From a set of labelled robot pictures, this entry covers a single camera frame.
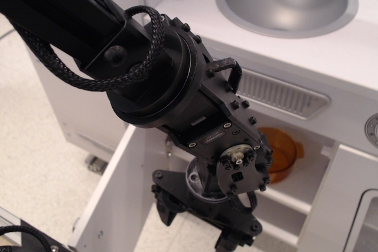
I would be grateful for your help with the silver oven dial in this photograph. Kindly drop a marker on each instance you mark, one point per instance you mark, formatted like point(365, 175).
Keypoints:
point(371, 129)

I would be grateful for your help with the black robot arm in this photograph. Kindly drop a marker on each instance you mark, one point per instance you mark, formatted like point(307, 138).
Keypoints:
point(158, 74)

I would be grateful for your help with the aluminium extrusion foot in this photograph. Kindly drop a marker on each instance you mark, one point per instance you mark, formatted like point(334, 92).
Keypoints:
point(96, 164)

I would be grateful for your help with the orange transparent pot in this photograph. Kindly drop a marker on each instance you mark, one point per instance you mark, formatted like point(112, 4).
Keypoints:
point(285, 153)

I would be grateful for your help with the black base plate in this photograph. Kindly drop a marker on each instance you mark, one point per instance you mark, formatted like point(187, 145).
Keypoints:
point(32, 239)

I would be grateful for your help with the white cabinet door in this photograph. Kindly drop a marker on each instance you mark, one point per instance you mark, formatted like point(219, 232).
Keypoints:
point(118, 208)

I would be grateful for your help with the silver round sink bowl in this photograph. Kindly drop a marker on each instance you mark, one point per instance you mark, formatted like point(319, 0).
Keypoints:
point(289, 18)

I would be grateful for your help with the white oven door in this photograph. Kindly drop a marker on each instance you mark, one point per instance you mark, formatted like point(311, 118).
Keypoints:
point(363, 232)

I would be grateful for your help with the white toy kitchen cabinet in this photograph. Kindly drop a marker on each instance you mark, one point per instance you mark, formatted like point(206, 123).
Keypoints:
point(314, 207)

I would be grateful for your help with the silver vent grille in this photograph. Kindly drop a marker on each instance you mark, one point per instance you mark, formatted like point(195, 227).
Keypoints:
point(280, 95)

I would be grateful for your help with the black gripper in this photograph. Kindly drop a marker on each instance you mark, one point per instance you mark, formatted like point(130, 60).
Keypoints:
point(196, 191)

